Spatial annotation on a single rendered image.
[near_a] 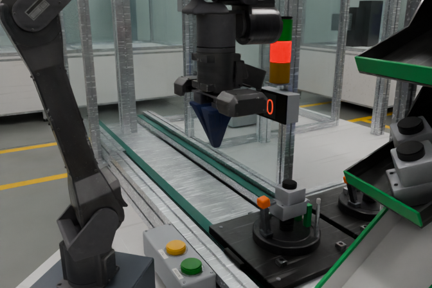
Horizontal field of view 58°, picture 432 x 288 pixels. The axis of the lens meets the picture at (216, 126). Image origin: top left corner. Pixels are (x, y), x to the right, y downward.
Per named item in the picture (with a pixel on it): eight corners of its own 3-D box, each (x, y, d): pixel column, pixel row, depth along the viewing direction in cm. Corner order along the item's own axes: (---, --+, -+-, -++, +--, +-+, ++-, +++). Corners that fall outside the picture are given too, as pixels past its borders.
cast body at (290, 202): (282, 222, 77) (284, 189, 75) (269, 212, 81) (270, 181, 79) (314, 211, 81) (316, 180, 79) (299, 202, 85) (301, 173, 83)
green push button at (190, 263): (186, 281, 71) (186, 272, 70) (177, 270, 74) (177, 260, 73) (206, 274, 73) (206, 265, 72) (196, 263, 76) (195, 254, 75)
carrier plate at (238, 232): (276, 299, 67) (276, 288, 66) (208, 233, 87) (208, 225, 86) (370, 257, 78) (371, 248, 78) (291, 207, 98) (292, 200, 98)
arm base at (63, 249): (54, 288, 53) (49, 250, 51) (82, 260, 59) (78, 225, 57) (99, 297, 51) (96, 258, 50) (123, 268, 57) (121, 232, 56)
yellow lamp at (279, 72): (277, 84, 92) (278, 63, 91) (265, 81, 96) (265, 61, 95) (294, 82, 94) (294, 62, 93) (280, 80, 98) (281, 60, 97)
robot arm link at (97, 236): (69, 265, 49) (63, 220, 47) (56, 232, 56) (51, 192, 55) (121, 249, 52) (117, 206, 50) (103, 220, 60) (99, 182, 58)
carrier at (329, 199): (375, 255, 79) (382, 199, 75) (296, 206, 99) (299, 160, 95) (445, 224, 90) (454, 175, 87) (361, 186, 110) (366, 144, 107)
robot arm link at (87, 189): (-10, -9, 38) (55, -21, 41) (-12, -6, 44) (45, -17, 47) (89, 248, 50) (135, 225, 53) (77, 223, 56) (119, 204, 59)
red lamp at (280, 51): (278, 63, 91) (279, 42, 89) (265, 61, 95) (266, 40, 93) (294, 62, 93) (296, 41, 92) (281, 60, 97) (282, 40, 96)
